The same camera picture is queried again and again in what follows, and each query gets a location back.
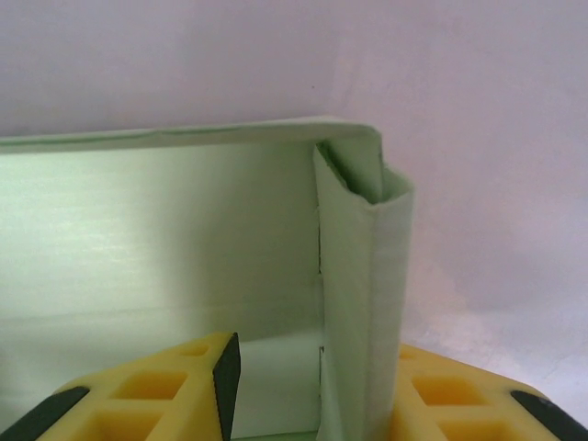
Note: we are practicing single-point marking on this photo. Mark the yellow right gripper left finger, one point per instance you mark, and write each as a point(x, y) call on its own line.
point(151, 395)

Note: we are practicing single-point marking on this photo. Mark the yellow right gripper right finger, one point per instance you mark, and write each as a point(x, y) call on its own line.
point(459, 404)

